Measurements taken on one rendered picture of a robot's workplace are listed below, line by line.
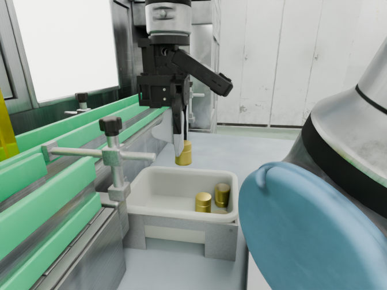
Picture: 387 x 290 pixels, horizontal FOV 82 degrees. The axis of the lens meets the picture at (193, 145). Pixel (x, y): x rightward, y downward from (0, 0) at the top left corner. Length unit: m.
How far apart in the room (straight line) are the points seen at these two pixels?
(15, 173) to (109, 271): 0.18
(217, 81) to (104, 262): 0.32
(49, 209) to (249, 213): 0.19
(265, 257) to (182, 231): 0.25
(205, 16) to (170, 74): 0.75
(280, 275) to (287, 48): 3.85
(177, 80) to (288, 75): 3.63
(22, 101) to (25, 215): 0.38
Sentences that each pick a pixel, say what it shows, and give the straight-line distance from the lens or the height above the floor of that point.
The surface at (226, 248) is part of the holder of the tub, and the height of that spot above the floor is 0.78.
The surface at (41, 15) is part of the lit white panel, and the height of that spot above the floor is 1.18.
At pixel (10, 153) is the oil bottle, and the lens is 0.38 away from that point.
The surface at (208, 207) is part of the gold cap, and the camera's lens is 0.48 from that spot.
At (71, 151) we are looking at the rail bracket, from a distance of 0.37.
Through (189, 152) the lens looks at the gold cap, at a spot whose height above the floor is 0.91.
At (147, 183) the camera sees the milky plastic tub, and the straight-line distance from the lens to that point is 0.55.
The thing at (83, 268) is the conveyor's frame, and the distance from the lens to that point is 0.31.
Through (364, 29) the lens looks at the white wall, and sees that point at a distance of 4.83.
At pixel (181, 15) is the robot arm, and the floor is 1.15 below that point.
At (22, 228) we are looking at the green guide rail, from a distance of 0.25.
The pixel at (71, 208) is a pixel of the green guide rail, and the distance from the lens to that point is 0.30.
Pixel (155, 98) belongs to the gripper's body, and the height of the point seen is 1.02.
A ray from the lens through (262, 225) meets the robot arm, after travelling 0.17.
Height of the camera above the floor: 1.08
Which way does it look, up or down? 20 degrees down
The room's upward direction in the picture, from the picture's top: straight up
